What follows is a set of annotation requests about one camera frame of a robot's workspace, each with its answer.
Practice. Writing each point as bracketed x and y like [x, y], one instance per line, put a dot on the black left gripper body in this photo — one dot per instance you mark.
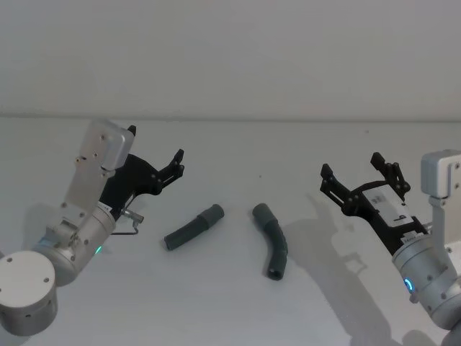
[135, 176]

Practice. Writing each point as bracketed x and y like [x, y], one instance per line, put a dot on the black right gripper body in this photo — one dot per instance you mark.
[387, 210]

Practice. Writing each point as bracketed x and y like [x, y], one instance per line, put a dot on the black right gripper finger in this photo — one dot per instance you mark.
[335, 189]
[394, 174]

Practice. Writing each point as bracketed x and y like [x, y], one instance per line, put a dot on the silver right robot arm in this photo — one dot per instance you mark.
[425, 266]

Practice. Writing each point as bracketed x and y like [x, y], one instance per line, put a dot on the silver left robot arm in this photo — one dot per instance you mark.
[81, 191]

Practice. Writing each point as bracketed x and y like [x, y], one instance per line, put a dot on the straight dark grey tube piece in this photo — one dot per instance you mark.
[191, 230]

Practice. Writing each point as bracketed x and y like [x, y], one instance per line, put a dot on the curved dark grey tube piece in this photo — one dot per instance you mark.
[275, 234]

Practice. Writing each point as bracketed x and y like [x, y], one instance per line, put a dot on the white table cloth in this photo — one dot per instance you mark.
[216, 306]

